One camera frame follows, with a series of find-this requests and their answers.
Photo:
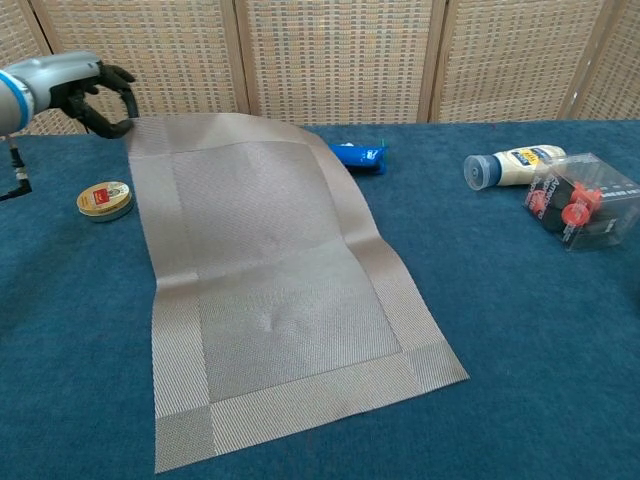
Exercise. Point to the woven folding screen panel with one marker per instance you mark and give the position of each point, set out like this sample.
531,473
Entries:
620,75
340,60
20,30
175,55
515,60

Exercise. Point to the round tin with yellow lid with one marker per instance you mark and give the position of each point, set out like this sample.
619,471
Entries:
104,197

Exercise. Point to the clear box with black-red items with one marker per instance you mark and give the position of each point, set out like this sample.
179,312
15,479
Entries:
600,200

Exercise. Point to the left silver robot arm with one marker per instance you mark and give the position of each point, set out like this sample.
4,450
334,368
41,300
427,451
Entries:
10,100

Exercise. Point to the blue table cover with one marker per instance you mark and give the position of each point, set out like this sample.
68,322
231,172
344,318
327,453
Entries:
500,325

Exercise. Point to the grey-beige woven placemat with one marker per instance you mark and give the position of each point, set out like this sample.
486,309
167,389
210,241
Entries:
280,300

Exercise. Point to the mayonnaise squeeze bottle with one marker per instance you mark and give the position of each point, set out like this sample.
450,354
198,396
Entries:
515,167

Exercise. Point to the left silver-black robot hand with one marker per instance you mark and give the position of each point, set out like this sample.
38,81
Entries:
60,75

